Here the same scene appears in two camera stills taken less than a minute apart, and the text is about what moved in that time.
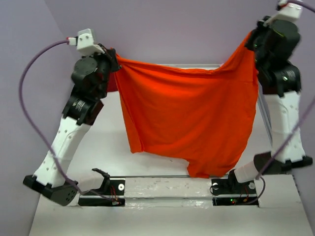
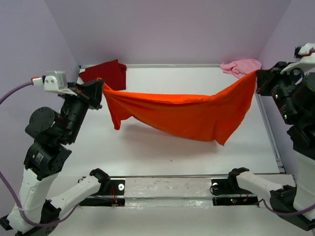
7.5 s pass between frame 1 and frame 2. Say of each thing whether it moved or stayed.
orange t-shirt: moved
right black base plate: stayed
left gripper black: moved
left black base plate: stayed
